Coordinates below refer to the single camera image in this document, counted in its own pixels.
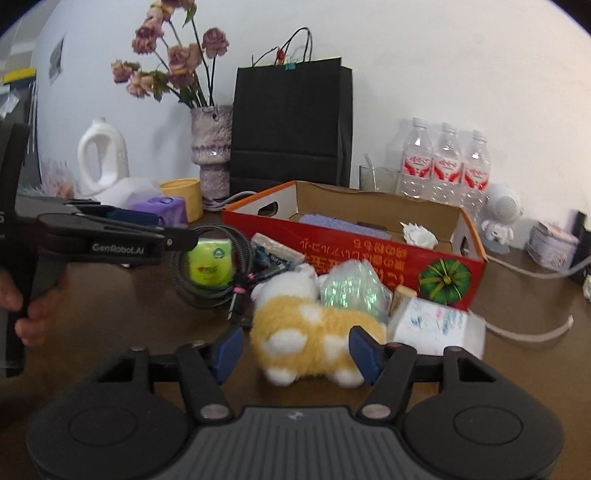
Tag clear glass cup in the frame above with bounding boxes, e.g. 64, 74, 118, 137
359, 154, 402, 193

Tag person's left hand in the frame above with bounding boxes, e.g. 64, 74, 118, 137
0, 268, 71, 348

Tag purple tissue pack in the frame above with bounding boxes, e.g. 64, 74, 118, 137
99, 178, 189, 227

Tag small wooden block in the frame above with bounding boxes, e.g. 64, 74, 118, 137
392, 285, 419, 319

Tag dried pink flowers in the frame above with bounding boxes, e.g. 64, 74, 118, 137
111, 0, 230, 109

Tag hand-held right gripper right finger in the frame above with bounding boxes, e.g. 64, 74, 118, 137
348, 326, 502, 424

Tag floral printed container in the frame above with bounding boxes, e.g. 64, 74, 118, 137
39, 157, 77, 199

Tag yellow round container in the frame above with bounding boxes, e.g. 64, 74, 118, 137
159, 178, 204, 222

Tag small printed tin box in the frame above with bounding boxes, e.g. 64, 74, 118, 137
527, 220, 580, 271

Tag white detergent bottle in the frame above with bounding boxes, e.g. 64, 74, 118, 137
77, 117, 130, 195

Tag lavender cable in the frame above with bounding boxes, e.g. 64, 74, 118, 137
203, 189, 257, 212

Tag black rectangular device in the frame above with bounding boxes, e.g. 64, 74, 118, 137
570, 210, 591, 287

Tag white cable with loose plug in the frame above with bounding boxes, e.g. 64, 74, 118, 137
485, 315, 574, 343

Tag wall photo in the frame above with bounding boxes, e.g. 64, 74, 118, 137
48, 37, 66, 85

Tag black paper bag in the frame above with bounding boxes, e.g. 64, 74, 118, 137
229, 28, 354, 195

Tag lilac blue cloth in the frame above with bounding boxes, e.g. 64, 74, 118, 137
298, 212, 393, 238

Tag red orange cardboard box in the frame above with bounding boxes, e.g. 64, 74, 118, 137
222, 180, 489, 311

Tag black braided cable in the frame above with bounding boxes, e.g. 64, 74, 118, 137
168, 224, 254, 324

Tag yellow white plush toy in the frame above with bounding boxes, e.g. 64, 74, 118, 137
249, 265, 389, 387

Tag mottled pink white vase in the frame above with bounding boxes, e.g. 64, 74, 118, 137
191, 105, 234, 199

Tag crumpled white paper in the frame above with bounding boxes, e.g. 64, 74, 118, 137
399, 222, 438, 250

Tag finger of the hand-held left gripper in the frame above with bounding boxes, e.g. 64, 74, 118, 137
16, 194, 166, 230
38, 213, 200, 253

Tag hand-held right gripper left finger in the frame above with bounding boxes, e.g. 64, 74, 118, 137
98, 325, 245, 424

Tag white printed carton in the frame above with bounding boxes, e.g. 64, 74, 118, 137
387, 295, 486, 358

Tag iridescent plastic bag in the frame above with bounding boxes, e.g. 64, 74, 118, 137
318, 258, 393, 324

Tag white astronaut figure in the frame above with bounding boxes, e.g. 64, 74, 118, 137
480, 183, 525, 245

